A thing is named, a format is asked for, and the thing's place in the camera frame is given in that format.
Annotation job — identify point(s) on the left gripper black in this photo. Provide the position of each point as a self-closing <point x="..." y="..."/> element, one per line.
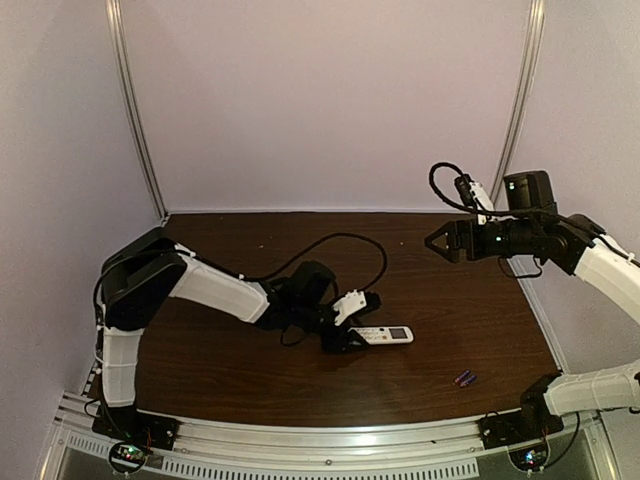
<point x="337" y="343"/>

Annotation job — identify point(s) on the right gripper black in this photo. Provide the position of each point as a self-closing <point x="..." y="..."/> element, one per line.
<point x="456" y="231"/>

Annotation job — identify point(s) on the white remote control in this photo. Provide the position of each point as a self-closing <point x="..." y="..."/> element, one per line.
<point x="394" y="335"/>

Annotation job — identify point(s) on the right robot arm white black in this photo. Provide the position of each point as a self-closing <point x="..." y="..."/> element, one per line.
<point x="531" y="225"/>

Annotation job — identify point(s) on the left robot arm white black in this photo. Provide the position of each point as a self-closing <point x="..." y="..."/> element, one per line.
<point x="136" y="281"/>

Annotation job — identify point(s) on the blue battery upper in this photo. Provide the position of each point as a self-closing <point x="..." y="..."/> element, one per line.
<point x="462" y="376"/>

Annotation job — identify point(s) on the blue battery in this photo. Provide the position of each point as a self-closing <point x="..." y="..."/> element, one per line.
<point x="462" y="376"/>
<point x="468" y="380"/>

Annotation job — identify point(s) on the blue battery lower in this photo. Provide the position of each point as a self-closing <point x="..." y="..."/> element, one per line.
<point x="468" y="380"/>

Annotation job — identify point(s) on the right circuit board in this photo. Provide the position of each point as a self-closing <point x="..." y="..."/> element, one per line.
<point x="530" y="457"/>

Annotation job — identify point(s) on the circuit board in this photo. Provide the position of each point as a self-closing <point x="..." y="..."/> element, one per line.
<point x="530" y="457"/>
<point x="127" y="458"/>

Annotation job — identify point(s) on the left circuit board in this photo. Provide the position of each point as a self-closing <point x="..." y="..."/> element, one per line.
<point x="127" y="458"/>

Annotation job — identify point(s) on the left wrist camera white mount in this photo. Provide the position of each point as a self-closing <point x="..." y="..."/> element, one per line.
<point x="354" y="302"/>

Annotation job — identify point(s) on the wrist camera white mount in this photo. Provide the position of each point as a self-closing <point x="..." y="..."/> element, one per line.
<point x="474" y="196"/>
<point x="354" y="302"/>

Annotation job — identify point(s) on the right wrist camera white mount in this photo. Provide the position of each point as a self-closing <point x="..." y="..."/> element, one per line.
<point x="474" y="196"/>

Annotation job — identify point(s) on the right aluminium frame post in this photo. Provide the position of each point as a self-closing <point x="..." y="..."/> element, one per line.
<point x="529" y="60"/>

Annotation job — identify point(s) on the aluminium frame post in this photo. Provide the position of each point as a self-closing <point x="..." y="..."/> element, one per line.
<point x="132" y="111"/>
<point x="529" y="60"/>

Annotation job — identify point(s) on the front aluminium rail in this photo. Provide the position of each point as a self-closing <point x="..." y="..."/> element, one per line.
<point x="216" y="450"/>

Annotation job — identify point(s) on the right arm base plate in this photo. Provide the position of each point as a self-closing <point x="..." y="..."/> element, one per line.
<point x="505" y="429"/>

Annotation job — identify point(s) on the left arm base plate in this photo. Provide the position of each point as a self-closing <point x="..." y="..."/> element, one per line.
<point x="132" y="426"/>

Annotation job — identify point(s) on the left aluminium frame post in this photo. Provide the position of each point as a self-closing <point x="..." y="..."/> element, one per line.
<point x="132" y="111"/>

